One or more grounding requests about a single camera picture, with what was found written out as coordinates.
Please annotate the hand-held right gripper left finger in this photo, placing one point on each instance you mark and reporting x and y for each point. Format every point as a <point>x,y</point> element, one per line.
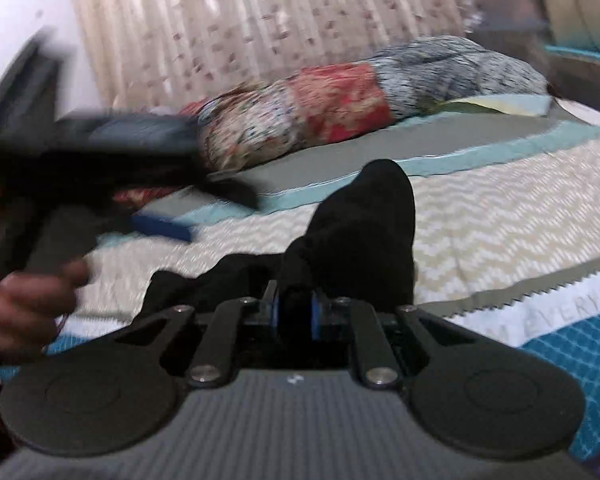
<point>275,312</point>

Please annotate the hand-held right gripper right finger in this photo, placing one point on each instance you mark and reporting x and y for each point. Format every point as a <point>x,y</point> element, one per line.
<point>315,317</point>

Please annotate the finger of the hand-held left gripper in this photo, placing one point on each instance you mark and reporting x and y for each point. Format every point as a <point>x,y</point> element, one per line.
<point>230,191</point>
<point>165,228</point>

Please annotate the black pants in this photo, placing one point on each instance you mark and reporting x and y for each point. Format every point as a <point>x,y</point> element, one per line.
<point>370,220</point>

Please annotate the person's left hand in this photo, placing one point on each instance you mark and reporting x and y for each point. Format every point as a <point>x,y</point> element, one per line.
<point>25,310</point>

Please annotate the red floral patchwork quilt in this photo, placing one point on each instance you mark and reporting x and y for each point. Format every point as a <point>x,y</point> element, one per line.
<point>340,105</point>

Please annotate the beige leaf print curtain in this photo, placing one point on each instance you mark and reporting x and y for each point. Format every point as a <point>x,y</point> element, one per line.
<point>230,20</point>

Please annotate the zigzag patterned bedsheet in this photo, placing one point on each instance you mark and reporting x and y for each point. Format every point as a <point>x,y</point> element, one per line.
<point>480,210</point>

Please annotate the pale yellow green cloth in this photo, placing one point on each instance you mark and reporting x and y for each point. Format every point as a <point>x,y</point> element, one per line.
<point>490,105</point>

